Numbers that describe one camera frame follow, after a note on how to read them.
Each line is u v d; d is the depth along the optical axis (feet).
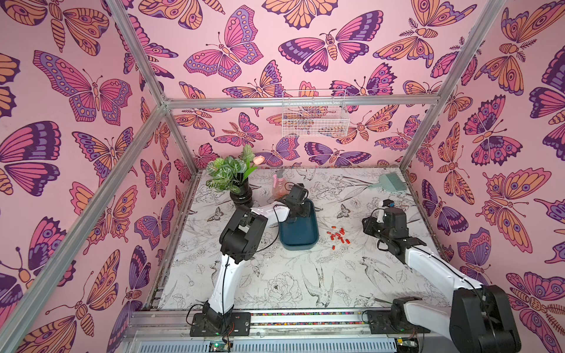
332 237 3.10
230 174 2.79
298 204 2.87
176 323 2.51
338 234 3.12
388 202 2.55
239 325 2.41
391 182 3.70
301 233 3.13
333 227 3.20
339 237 3.10
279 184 3.34
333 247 3.02
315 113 3.13
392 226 2.19
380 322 2.40
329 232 3.14
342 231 3.17
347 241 3.05
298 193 2.69
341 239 3.10
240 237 1.85
